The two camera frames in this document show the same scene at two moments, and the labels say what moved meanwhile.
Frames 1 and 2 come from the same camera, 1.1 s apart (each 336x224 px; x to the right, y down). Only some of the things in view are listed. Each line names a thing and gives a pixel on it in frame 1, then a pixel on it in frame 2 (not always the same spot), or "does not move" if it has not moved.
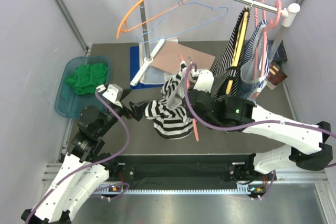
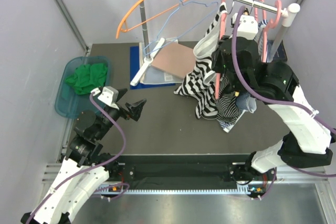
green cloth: (87, 77) does not move
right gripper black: (208, 93) -> (214, 62)
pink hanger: (188, 85) -> (223, 3)
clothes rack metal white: (289, 13) does not move
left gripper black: (138, 109) does not move
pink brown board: (170, 54) does not move
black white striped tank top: (170, 114) -> (199, 84)
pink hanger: (278, 2) does not move
